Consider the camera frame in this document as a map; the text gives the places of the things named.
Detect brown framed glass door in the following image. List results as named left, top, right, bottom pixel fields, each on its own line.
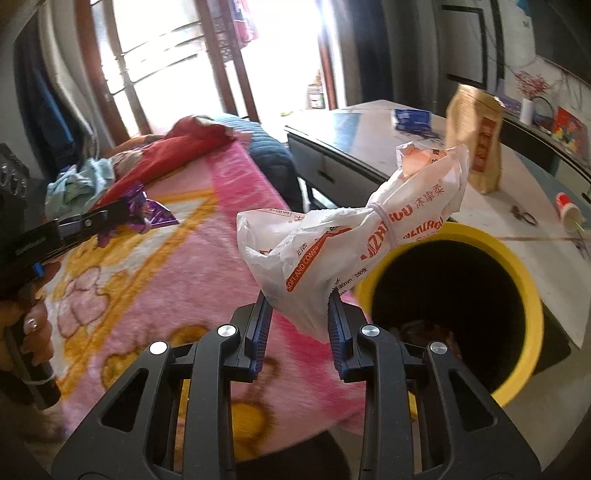
left=76, top=0, right=338, bottom=139

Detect red paper cup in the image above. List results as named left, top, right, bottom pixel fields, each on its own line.
left=555, top=191, right=583, bottom=227

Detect grey standing air conditioner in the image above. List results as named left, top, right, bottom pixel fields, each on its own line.
left=383, top=0, right=446, bottom=100

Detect white television cabinet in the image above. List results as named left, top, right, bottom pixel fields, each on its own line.
left=501, top=111, right=591, bottom=181

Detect blue tissue packet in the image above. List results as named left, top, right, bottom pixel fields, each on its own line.
left=392, top=108, right=432, bottom=134

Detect white plastic bag orange print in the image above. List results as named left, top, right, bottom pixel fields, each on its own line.
left=236, top=143, right=471, bottom=340

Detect brown paper bag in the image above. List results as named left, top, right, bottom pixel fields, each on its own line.
left=445, top=84, right=504, bottom=195

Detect purple foil wrapper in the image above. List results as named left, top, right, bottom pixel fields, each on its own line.
left=99, top=181, right=180, bottom=236

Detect hanging clothes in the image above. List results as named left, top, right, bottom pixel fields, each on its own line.
left=231, top=0, right=264, bottom=42

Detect white vase pink flowers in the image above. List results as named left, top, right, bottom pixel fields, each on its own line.
left=512, top=69, right=559, bottom=125

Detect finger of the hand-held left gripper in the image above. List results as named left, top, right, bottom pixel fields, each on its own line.
left=55, top=196, right=139, bottom=244

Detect dark hair tie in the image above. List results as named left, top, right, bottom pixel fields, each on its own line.
left=510, top=205, right=539, bottom=228

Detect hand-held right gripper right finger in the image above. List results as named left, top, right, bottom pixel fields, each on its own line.
left=327, top=295, right=541, bottom=480

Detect grey white coffee table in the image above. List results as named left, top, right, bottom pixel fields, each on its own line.
left=284, top=99, right=591, bottom=365

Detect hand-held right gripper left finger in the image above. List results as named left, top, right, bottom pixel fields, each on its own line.
left=51, top=291, right=273, bottom=480

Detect pink printed blanket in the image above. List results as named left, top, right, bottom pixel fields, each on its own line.
left=28, top=134, right=370, bottom=435

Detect person's left hand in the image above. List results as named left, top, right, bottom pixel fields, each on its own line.
left=0, top=281, right=55, bottom=384

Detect blue sofa cushion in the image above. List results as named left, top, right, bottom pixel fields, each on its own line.
left=210, top=114, right=296, bottom=208

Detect grey blue curtain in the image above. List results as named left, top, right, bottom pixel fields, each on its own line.
left=14, top=0, right=102, bottom=167
left=330, top=0, right=393, bottom=109

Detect light blue cloth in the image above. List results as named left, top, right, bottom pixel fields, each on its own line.
left=45, top=158, right=115, bottom=215

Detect red painting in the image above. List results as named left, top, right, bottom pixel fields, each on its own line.
left=551, top=106, right=588, bottom=144

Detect red quilt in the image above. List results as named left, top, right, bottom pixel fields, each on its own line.
left=95, top=116, right=241, bottom=204

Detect yellow rimmed black trash bin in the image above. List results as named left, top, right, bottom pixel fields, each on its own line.
left=353, top=224, right=546, bottom=408

